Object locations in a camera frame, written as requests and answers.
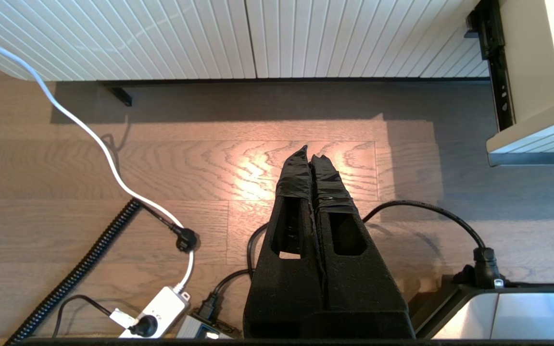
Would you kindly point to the white plug in strip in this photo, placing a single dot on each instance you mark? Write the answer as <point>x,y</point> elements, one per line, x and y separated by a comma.
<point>123,317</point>

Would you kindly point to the grey power adapter brick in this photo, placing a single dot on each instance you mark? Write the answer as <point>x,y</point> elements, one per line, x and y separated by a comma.
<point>195,327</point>

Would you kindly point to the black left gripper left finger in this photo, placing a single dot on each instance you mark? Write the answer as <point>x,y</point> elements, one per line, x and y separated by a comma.
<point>286,288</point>

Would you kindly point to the silver black robot base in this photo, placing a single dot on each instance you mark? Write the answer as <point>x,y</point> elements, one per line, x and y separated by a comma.
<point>522,312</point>

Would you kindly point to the black furniture leg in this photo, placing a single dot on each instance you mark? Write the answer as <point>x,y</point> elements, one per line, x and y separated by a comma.
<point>122,96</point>

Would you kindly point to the white fluted drawer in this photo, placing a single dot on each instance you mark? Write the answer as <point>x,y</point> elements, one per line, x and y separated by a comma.
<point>522,57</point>

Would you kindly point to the white sideboard cabinet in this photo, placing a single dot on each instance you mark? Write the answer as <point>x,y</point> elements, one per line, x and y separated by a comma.
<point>113,38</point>

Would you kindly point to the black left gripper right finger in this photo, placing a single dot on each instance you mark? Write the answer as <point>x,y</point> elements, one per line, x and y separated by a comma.
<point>358,288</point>

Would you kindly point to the white power strip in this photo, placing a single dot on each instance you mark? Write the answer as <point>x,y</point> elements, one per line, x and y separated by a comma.
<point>161,307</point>

